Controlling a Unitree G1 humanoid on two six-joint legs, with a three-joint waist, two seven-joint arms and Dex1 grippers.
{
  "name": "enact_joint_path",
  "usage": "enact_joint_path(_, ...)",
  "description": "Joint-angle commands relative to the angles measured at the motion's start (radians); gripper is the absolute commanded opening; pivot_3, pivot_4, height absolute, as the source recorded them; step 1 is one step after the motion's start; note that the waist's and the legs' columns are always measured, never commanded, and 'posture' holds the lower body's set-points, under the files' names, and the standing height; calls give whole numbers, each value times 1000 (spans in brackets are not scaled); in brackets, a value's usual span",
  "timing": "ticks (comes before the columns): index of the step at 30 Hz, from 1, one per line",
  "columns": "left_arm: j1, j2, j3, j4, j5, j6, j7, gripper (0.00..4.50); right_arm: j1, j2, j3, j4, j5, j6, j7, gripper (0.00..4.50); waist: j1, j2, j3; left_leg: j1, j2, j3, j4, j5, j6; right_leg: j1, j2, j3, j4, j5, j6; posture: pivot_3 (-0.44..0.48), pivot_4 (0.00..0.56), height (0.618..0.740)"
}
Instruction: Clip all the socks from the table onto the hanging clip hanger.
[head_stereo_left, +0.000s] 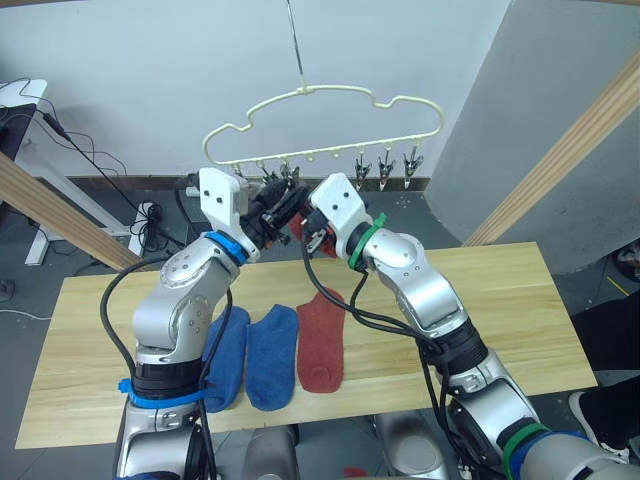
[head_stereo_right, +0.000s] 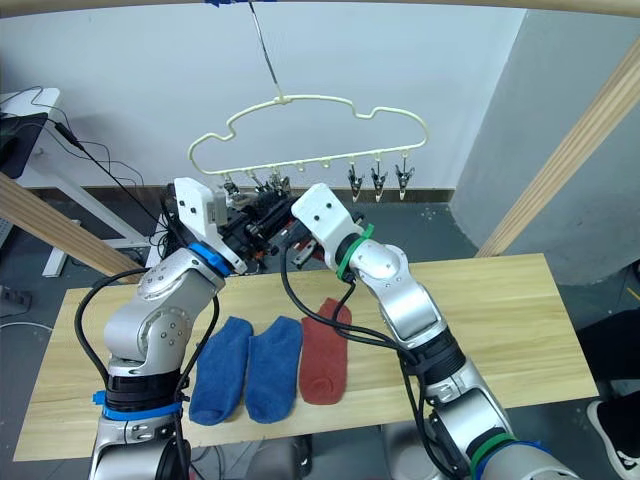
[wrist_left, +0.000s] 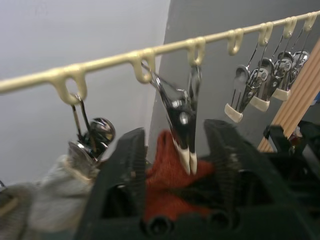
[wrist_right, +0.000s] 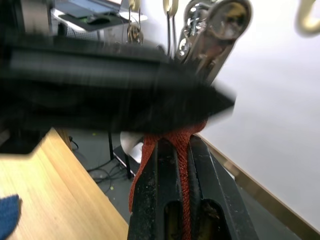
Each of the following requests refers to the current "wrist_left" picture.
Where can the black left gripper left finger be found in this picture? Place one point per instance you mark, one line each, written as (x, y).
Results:
(125, 160)

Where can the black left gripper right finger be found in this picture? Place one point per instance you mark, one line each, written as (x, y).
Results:
(232, 155)

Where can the rust red knitted sock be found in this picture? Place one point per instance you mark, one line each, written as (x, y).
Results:
(170, 180)

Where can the chrome clip with cream tips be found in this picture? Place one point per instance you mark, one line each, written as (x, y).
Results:
(298, 62)
(181, 117)
(263, 85)
(100, 130)
(282, 75)
(240, 90)

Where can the cream clip hanger bar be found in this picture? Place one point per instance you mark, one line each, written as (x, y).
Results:
(175, 46)

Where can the light grey sock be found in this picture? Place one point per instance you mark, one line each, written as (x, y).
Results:
(57, 192)

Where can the wooden dowel stand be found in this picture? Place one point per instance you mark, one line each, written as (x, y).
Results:
(297, 100)

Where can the black stand bracket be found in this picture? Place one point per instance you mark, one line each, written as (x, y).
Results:
(307, 140)

